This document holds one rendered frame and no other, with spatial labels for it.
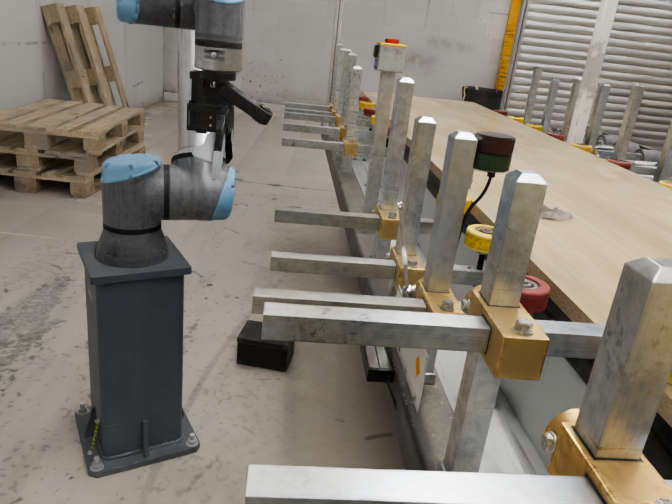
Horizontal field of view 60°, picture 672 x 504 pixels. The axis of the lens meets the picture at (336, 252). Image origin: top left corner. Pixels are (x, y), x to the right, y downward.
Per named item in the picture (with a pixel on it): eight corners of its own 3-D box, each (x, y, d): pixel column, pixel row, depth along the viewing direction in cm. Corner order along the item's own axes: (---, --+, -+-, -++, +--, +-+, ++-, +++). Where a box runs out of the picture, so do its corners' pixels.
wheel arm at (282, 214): (274, 225, 136) (275, 208, 134) (274, 221, 139) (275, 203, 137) (456, 240, 140) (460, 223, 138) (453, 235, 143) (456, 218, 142)
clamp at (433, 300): (427, 341, 88) (432, 311, 86) (410, 302, 100) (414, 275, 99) (463, 344, 88) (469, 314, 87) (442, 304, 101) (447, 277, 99)
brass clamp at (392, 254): (393, 291, 112) (397, 267, 111) (383, 264, 125) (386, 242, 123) (425, 294, 113) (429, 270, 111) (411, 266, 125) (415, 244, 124)
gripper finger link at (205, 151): (189, 177, 115) (197, 134, 117) (219, 180, 115) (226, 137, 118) (186, 171, 112) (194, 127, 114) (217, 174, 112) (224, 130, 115)
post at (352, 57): (336, 165, 263) (349, 52, 246) (336, 163, 266) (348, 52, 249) (344, 165, 263) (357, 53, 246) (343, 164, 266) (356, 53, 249)
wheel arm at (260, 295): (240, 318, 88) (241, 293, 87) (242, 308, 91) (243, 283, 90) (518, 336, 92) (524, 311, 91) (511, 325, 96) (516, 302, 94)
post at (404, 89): (371, 276, 146) (399, 77, 129) (370, 271, 150) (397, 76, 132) (385, 277, 147) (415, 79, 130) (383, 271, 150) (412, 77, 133)
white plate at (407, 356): (414, 412, 91) (425, 356, 88) (389, 330, 115) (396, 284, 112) (418, 412, 91) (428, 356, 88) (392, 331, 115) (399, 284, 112)
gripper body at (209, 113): (195, 127, 123) (196, 67, 118) (236, 132, 123) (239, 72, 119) (186, 133, 116) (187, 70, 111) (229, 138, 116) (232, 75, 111)
